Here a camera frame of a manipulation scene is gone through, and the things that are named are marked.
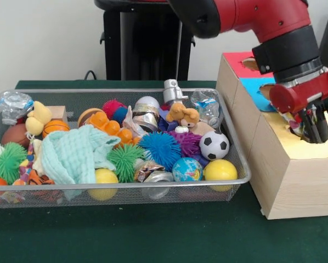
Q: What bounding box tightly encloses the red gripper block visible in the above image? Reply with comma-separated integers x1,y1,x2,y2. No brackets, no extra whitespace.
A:
269,68,328,144

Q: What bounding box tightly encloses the colourful polka dot cloth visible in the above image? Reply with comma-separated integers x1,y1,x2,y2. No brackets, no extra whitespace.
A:
287,112,306,137

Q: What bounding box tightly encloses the brown plush teddy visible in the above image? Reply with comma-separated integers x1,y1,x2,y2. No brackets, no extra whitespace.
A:
166,102,201,128

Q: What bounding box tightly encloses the wooden box with three holes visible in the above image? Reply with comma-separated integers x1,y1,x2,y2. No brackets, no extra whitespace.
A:
216,52,328,220

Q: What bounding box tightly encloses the clear mesh bin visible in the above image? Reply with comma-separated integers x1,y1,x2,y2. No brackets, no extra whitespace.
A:
0,88,251,208

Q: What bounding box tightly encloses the black and white soccer ball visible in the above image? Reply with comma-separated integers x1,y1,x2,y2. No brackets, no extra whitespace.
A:
200,130,230,161

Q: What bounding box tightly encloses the yellow ball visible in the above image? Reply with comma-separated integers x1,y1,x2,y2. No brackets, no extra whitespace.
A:
88,168,120,201
203,159,238,192

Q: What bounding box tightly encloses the small globe ball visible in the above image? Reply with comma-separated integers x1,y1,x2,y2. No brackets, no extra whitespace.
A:
172,157,204,182

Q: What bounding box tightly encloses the silver toy robot figure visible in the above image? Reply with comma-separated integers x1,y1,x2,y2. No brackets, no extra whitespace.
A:
163,79,189,107

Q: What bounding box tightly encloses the blue spiky ball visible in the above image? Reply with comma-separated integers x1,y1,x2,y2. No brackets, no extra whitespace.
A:
138,130,182,170

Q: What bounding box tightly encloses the dark green table cloth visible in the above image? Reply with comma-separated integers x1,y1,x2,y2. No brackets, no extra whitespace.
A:
0,80,328,263

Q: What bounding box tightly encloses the orange bumpy toy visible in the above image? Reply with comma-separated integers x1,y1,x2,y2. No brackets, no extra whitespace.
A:
89,111,142,145

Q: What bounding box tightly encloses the mint green cloth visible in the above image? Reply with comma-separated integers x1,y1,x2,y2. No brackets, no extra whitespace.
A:
40,124,121,199

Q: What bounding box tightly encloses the green spiky ball with eyes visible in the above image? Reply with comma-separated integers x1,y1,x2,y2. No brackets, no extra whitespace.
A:
0,142,27,185

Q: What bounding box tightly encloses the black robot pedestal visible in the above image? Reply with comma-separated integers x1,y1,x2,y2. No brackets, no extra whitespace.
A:
94,0,196,82

